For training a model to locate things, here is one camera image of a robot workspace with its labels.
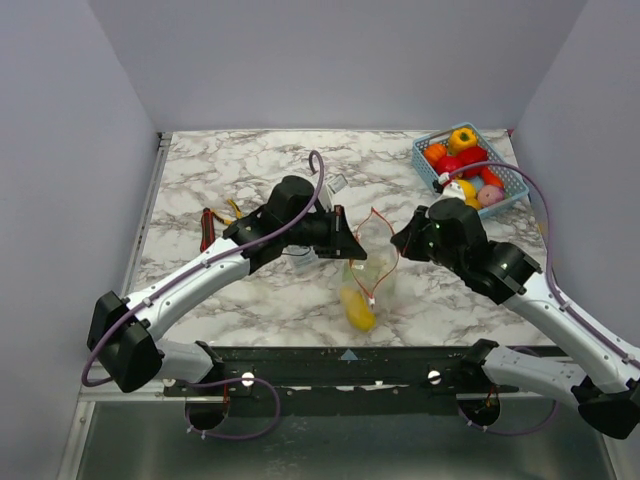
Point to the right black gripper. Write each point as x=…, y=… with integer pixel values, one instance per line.
x=417, y=236

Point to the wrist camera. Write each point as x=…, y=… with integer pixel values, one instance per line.
x=447, y=188
x=331, y=187

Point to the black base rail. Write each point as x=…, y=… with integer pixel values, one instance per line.
x=342, y=381

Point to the yellow toy orange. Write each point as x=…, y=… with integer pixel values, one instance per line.
x=474, y=203

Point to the orange toy pumpkin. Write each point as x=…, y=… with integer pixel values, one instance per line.
x=433, y=153

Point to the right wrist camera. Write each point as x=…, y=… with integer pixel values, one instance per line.
x=447, y=188

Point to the pink toy onion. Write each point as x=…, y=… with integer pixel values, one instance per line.
x=489, y=195

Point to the red black utility knife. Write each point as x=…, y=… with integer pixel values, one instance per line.
x=207, y=224

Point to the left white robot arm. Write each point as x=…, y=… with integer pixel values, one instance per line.
x=126, y=335

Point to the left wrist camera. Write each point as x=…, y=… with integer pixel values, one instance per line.
x=331, y=187

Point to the yellow toy lemon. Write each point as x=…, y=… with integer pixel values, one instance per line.
x=467, y=187

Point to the yellow toy corn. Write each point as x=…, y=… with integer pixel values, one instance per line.
x=357, y=309

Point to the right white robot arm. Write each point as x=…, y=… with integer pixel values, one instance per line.
x=602, y=379

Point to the clear zip top bag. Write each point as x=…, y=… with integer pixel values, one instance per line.
x=367, y=289

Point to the yellow toy bell pepper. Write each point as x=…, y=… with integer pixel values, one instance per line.
x=461, y=139

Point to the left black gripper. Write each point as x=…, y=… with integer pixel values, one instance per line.
x=341, y=243

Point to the red toy bell pepper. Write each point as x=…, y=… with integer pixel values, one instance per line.
x=472, y=156

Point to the red toy apple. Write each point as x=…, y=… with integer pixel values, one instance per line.
x=448, y=164

